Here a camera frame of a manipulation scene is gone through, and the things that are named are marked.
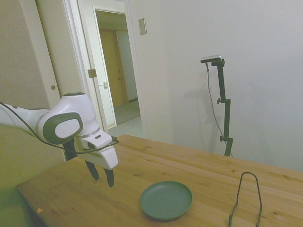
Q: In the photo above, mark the brass door hinge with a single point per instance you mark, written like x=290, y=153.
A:
x=91, y=73

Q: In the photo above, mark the wooden hallway door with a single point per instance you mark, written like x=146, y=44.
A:
x=111, y=71

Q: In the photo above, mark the green round plate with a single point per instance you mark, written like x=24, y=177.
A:
x=165, y=201

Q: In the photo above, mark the white open door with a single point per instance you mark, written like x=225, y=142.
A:
x=59, y=59

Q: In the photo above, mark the grey exterior camera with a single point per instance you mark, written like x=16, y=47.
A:
x=211, y=58

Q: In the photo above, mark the grey wall switch plate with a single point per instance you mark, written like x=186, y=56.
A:
x=142, y=27

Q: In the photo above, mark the black camera stand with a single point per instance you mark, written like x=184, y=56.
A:
x=226, y=118

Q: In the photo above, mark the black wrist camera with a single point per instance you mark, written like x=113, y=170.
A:
x=69, y=151

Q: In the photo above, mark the white door latch plate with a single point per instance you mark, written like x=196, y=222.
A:
x=105, y=84

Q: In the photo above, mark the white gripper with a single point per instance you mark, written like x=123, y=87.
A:
x=106, y=156

